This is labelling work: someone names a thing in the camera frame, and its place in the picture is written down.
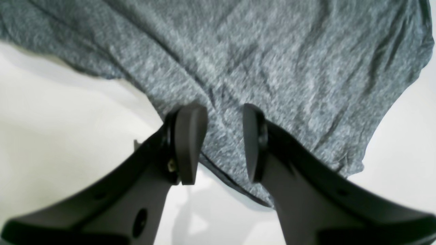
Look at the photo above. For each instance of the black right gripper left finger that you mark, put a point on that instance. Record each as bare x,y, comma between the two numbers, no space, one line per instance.
125,206

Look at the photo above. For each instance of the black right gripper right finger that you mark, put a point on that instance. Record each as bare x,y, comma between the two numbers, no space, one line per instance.
316,206

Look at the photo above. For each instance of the grey T-shirt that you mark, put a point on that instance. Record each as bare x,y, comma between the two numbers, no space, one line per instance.
327,71

